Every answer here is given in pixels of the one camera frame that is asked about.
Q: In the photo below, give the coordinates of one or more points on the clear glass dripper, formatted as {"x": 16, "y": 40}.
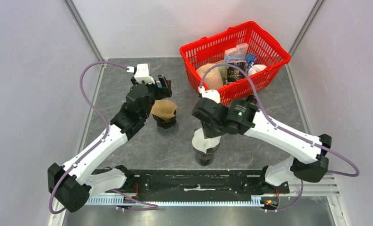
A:
{"x": 208, "y": 153}

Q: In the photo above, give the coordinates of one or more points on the glass jar with brown band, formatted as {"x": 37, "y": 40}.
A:
{"x": 204, "y": 160}

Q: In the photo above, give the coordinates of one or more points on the black face tissue pack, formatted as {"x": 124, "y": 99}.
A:
{"x": 233, "y": 74}

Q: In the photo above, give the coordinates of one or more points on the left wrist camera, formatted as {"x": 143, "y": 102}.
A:
{"x": 141, "y": 74}

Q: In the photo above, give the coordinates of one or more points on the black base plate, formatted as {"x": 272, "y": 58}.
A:
{"x": 197, "y": 185}

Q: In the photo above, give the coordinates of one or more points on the brown paper coffee filter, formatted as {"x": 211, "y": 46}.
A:
{"x": 164, "y": 109}

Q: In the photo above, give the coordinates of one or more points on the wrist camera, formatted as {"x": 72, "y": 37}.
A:
{"x": 210, "y": 94}
{"x": 141, "y": 74}

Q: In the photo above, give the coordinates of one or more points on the white paper sheet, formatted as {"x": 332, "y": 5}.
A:
{"x": 201, "y": 143}

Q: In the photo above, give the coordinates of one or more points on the white plastic bag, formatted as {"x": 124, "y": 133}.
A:
{"x": 256, "y": 69}

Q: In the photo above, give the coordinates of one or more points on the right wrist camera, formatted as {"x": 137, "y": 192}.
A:
{"x": 210, "y": 94}

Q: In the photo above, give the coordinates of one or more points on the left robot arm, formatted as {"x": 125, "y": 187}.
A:
{"x": 74, "y": 182}

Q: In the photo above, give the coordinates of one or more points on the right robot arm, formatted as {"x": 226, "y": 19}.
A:
{"x": 306, "y": 162}

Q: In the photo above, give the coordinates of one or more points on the dark green glass dripper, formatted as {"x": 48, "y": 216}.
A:
{"x": 165, "y": 124}

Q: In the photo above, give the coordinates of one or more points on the blue packet in basket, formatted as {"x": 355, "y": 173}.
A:
{"x": 250, "y": 59}

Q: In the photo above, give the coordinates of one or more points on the red plastic basket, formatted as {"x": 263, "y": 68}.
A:
{"x": 210, "y": 50}

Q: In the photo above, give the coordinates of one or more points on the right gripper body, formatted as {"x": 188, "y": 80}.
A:
{"x": 211, "y": 130}

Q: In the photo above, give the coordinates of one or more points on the beige paper towel roll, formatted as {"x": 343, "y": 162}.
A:
{"x": 213, "y": 79}

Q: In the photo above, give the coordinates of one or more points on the white box in basket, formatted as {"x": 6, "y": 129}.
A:
{"x": 242, "y": 49}
{"x": 231, "y": 52}

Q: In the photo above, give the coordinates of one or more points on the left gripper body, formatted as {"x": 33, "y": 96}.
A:
{"x": 154, "y": 92}

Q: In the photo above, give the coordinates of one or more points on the black drink can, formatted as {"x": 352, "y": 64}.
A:
{"x": 252, "y": 99}

